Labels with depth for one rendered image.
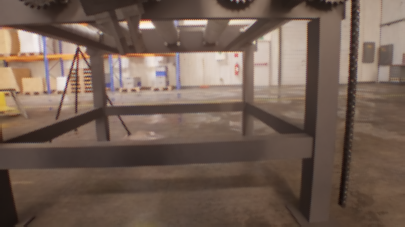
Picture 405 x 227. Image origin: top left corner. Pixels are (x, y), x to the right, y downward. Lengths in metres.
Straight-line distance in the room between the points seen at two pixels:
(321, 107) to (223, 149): 0.36
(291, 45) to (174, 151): 10.37
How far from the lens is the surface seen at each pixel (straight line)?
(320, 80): 0.76
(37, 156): 0.87
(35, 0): 0.79
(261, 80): 10.20
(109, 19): 0.50
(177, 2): 0.70
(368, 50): 13.08
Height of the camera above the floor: 0.56
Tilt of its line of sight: 7 degrees down
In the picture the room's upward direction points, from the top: 1 degrees counter-clockwise
